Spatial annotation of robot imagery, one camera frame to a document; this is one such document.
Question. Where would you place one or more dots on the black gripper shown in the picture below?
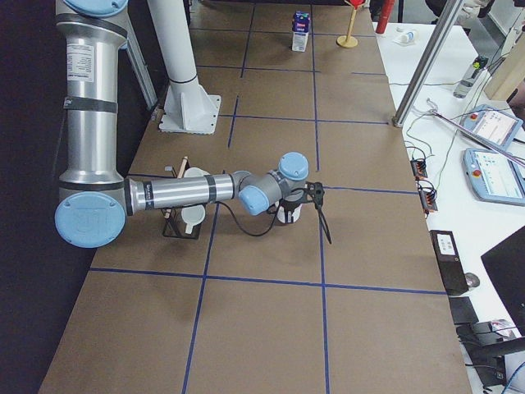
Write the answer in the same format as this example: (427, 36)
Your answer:
(292, 205)

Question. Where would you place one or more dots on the white smiley face mug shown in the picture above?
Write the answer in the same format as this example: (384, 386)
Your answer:
(287, 217)

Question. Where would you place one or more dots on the blue Pascual milk carton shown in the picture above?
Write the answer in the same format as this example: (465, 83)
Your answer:
(300, 29)

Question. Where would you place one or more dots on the white HOME mug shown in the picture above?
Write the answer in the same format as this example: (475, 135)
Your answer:
(192, 216)

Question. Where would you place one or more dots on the white ribbed mug left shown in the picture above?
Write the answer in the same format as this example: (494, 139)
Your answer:
(194, 172)

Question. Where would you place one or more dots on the black rectangular box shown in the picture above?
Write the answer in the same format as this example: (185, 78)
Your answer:
(449, 263)

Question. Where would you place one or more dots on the grabber stick tool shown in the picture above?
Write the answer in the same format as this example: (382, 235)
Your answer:
(481, 141)

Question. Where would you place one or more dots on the wooden mug tree stand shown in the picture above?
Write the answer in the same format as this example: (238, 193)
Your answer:
(348, 40)

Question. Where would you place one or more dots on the near teach pendant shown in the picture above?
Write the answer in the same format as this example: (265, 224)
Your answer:
(493, 178)

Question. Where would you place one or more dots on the teach pendant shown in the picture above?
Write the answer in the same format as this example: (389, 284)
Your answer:
(493, 178)
(494, 125)

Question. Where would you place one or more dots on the far teach pendant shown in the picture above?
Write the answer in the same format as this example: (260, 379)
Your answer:
(494, 125)

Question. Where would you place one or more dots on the red bottle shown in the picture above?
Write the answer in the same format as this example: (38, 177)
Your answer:
(386, 9)

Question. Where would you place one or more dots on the black monitor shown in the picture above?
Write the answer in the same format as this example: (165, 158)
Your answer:
(504, 264)

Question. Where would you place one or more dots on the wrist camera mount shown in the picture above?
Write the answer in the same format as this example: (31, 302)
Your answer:
(315, 191)

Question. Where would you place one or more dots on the black wire mug rack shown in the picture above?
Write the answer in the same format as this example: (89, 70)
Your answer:
(174, 226)

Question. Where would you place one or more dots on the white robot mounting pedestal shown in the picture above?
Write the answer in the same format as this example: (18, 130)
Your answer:
(188, 108)

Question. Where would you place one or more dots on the aluminium frame post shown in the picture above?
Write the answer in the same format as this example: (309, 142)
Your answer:
(436, 41)

